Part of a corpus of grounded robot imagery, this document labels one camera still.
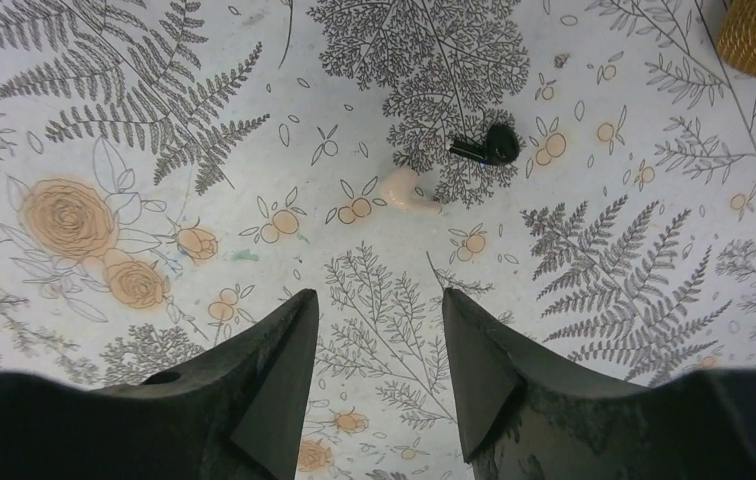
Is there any floral table mat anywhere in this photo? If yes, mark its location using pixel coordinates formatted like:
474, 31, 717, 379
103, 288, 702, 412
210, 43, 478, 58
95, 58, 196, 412
0, 1, 756, 479

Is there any black earbud near microphone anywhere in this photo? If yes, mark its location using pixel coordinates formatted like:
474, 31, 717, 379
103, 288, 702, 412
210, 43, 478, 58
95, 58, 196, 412
448, 124, 520, 166

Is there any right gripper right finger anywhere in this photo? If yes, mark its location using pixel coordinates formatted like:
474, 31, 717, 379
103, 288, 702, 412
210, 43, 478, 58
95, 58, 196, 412
442, 288, 756, 479

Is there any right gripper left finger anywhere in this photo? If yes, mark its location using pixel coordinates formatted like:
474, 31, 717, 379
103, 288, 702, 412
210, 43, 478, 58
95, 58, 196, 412
0, 289, 319, 479

